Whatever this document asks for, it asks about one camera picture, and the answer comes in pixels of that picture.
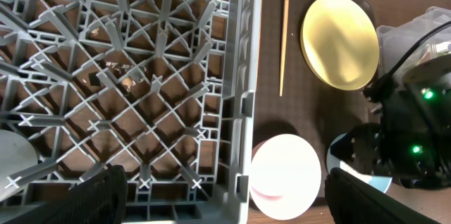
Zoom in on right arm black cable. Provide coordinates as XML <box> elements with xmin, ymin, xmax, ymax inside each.
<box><xmin>362</xmin><ymin>19</ymin><xmax>451</xmax><ymax>101</ymax></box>

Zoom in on grey dish rack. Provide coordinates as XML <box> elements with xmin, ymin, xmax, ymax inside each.
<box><xmin>1</xmin><ymin>0</ymin><xmax>262</xmax><ymax>223</ymax></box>

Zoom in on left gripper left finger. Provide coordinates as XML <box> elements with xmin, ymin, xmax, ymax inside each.
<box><xmin>6</xmin><ymin>165</ymin><xmax>128</xmax><ymax>224</ymax></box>

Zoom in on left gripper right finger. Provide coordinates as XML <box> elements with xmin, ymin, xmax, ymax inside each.
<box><xmin>325</xmin><ymin>168</ymin><xmax>438</xmax><ymax>224</ymax></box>

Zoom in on yellow plate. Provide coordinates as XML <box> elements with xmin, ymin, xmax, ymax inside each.
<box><xmin>300</xmin><ymin>0</ymin><xmax>380</xmax><ymax>91</ymax></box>

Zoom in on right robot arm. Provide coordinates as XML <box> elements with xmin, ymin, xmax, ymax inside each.
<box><xmin>330</xmin><ymin>55</ymin><xmax>450</xmax><ymax>190</ymax></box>

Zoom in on wooden chopstick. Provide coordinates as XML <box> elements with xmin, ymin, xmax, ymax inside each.
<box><xmin>279</xmin><ymin>0</ymin><xmax>290</xmax><ymax>97</ymax></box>

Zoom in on clear plastic bin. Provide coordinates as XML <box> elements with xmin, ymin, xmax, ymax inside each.
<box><xmin>376</xmin><ymin>6</ymin><xmax>450</xmax><ymax>83</ymax></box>

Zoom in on pink bowl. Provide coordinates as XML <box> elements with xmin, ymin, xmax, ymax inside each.
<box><xmin>249</xmin><ymin>134</ymin><xmax>322</xmax><ymax>220</ymax></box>

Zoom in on dark brown serving tray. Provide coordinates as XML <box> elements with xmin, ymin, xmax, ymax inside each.
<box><xmin>252</xmin><ymin>0</ymin><xmax>385</xmax><ymax>207</ymax></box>

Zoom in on white paper cup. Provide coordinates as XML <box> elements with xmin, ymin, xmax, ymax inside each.
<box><xmin>1</xmin><ymin>130</ymin><xmax>38</xmax><ymax>201</ymax></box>

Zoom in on light blue bowl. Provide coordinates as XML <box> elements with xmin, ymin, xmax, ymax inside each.
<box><xmin>326</xmin><ymin>134</ymin><xmax>392</xmax><ymax>193</ymax></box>

